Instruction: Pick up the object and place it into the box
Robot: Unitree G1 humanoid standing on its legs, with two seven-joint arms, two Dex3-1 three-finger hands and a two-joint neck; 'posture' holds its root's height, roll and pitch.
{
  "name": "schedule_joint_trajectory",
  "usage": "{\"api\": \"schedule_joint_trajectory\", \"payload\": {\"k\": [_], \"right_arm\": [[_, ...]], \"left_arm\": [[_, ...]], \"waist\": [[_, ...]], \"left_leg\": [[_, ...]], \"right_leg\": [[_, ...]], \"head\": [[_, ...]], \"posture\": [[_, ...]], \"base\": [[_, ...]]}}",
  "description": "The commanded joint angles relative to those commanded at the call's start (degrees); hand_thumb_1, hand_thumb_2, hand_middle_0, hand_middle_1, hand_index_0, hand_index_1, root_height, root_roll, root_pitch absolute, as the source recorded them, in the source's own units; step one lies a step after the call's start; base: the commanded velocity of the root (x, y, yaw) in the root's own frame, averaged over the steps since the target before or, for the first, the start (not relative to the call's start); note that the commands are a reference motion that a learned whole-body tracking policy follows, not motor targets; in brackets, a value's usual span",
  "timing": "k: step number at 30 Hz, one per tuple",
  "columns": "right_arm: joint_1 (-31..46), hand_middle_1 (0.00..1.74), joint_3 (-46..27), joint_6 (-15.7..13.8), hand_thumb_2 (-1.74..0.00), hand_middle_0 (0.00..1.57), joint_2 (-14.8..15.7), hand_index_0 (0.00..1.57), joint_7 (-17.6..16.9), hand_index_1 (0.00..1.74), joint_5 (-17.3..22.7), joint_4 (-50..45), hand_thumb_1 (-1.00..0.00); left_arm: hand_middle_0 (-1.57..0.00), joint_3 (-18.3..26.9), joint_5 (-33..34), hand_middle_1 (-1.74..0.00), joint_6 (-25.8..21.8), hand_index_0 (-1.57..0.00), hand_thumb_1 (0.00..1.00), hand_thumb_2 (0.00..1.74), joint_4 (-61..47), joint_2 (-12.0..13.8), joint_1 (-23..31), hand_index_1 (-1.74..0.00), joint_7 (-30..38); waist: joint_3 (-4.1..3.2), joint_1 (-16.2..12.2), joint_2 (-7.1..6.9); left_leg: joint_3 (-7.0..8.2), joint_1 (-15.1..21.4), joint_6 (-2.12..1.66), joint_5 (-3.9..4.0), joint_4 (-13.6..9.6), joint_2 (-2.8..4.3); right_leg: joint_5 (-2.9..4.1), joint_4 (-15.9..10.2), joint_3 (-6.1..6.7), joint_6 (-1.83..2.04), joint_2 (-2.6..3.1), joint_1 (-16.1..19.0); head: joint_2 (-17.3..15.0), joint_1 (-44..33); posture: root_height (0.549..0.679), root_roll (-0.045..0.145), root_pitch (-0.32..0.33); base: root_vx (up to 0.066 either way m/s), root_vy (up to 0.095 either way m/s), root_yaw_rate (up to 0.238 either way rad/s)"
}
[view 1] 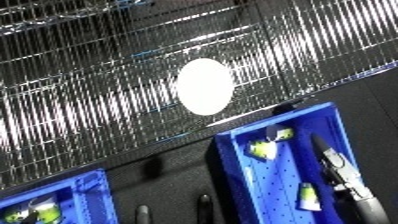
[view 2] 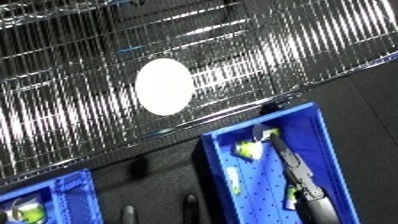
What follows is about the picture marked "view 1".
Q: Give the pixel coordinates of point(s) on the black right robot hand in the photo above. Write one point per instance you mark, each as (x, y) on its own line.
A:
(343, 170)

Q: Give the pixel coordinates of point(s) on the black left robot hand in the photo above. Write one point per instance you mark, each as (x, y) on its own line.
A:
(29, 218)

